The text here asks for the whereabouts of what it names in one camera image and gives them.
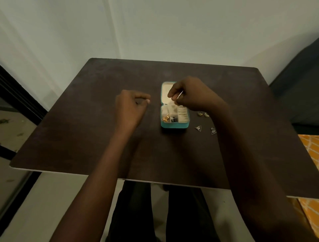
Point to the person's right leg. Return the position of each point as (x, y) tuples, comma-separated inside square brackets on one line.
[(189, 214)]

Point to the pile of small jewellery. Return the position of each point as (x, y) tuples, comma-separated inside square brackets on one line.
[(174, 119)]

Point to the person's left leg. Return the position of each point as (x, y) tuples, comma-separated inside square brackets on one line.
[(134, 214)]

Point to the person's right hand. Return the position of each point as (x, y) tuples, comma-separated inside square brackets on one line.
[(199, 97)]

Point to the person's left forearm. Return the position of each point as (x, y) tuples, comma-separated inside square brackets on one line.
[(94, 189)]

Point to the teal jewellery box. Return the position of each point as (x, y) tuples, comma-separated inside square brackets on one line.
[(174, 125)]

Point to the person's leg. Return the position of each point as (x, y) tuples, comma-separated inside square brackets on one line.
[(189, 214), (134, 214)]

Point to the black door frame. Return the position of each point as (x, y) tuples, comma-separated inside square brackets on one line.
[(22, 97)]

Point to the person's left hand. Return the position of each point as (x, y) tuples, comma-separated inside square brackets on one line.
[(129, 112)]

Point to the person's right forearm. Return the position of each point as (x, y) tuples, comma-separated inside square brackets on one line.
[(256, 179)]

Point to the orange patterned cloth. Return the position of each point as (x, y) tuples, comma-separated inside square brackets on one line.
[(311, 152)]

